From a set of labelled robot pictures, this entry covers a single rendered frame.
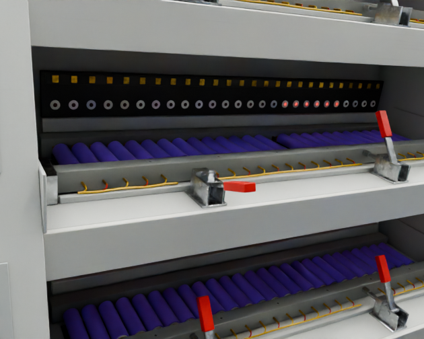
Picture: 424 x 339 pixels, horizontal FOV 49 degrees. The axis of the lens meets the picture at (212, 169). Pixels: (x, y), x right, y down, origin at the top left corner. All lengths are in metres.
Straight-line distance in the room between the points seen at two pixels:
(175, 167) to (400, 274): 0.40
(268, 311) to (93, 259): 0.26
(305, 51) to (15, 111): 0.30
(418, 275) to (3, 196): 0.60
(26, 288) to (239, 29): 0.30
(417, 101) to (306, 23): 0.36
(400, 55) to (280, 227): 0.26
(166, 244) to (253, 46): 0.21
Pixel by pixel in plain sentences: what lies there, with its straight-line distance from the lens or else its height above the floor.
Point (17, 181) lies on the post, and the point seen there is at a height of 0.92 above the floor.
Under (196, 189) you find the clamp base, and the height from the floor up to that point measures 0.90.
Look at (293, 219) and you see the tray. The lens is 0.50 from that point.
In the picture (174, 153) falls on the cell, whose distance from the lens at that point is 0.53.
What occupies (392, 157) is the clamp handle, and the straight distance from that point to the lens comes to 0.62.
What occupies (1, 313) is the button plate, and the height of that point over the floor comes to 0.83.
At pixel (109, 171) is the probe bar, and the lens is 0.46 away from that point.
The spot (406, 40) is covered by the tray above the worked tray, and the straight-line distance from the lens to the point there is 0.62.
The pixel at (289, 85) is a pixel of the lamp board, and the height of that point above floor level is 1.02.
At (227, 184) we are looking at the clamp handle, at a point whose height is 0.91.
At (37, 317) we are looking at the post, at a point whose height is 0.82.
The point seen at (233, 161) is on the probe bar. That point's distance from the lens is 0.52.
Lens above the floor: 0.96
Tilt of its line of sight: 5 degrees down
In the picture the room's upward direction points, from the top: 2 degrees counter-clockwise
